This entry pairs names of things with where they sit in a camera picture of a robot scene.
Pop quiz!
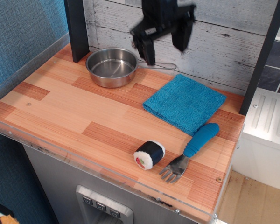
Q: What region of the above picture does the blue handled metal fork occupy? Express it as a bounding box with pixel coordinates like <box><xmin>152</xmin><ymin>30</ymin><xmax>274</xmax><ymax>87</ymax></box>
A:
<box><xmin>159</xmin><ymin>123</ymin><xmax>219</xmax><ymax>183</ymax></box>

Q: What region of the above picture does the dark right post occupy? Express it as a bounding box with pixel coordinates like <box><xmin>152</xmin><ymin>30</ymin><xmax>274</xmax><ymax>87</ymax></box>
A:
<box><xmin>239</xmin><ymin>0</ymin><xmax>280</xmax><ymax>115</ymax></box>

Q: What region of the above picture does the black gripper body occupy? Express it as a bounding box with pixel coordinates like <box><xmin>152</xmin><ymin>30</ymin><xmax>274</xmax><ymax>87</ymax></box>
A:
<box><xmin>130</xmin><ymin>0</ymin><xmax>196</xmax><ymax>48</ymax></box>

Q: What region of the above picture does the clear acrylic edge guard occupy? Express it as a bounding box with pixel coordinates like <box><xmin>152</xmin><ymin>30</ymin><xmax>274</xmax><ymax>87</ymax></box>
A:
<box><xmin>0</xmin><ymin>121</ymin><xmax>218</xmax><ymax>224</ymax></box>

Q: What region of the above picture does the small steel pot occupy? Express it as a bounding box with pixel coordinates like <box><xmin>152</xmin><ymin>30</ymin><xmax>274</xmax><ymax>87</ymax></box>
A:
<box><xmin>85</xmin><ymin>48</ymin><xmax>177</xmax><ymax>88</ymax></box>

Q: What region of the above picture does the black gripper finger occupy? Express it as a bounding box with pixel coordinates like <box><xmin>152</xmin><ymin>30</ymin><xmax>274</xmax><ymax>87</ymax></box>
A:
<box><xmin>171</xmin><ymin>20</ymin><xmax>193</xmax><ymax>52</ymax></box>
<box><xmin>138</xmin><ymin>39</ymin><xmax>155</xmax><ymax>65</ymax></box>

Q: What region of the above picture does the plush sushi roll toy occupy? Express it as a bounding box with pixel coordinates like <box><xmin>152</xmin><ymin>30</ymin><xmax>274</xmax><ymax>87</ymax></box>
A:
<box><xmin>133</xmin><ymin>140</ymin><xmax>165</xmax><ymax>170</ymax></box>

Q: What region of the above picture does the silver dispenser panel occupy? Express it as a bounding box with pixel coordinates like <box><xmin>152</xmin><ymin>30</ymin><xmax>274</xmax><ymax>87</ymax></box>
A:
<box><xmin>76</xmin><ymin>185</ymin><xmax>134</xmax><ymax>224</ymax></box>

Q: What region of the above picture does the dark left post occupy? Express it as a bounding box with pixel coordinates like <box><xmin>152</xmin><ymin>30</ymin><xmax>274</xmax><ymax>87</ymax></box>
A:
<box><xmin>64</xmin><ymin>0</ymin><xmax>89</xmax><ymax>63</ymax></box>

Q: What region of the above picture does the orange object at corner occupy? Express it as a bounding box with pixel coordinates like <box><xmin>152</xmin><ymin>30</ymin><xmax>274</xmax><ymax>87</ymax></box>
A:
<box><xmin>0</xmin><ymin>215</ymin><xmax>19</xmax><ymax>224</ymax></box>

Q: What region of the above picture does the blue towel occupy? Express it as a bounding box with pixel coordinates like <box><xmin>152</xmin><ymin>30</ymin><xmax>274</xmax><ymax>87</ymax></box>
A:
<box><xmin>143</xmin><ymin>74</ymin><xmax>227</xmax><ymax>136</ymax></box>

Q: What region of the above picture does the dark post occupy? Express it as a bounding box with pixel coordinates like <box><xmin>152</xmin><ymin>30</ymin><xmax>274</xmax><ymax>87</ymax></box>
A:
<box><xmin>64</xmin><ymin>0</ymin><xmax>89</xmax><ymax>63</ymax></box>
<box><xmin>239</xmin><ymin>0</ymin><xmax>280</xmax><ymax>115</ymax></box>

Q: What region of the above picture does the white toy sink unit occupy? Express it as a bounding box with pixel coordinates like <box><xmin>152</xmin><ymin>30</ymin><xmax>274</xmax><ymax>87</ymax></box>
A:
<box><xmin>232</xmin><ymin>88</ymin><xmax>280</xmax><ymax>189</ymax></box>

